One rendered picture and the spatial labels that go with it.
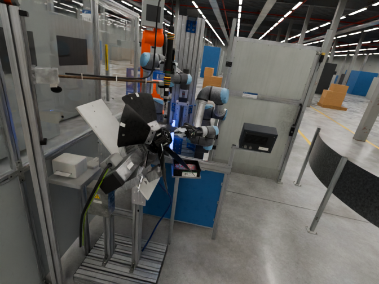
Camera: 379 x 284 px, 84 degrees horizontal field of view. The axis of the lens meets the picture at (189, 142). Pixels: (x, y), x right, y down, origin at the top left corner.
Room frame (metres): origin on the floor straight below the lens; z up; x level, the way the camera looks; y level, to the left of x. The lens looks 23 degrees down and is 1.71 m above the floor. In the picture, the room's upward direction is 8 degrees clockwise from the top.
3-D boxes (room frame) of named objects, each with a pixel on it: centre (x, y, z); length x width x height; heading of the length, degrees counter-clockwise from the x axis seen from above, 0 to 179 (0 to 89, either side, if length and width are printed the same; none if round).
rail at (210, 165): (1.68, 0.05, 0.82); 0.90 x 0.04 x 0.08; 84
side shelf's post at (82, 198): (1.28, 0.75, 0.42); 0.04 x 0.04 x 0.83; 84
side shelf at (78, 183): (1.28, 0.75, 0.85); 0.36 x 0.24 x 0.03; 174
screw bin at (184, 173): (1.51, 0.00, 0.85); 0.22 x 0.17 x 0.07; 100
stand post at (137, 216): (1.21, 0.31, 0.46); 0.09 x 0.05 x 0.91; 174
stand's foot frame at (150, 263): (1.22, 0.40, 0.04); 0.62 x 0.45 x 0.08; 84
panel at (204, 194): (1.68, 0.05, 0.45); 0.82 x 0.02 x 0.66; 84
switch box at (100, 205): (1.15, 0.54, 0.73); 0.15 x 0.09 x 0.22; 84
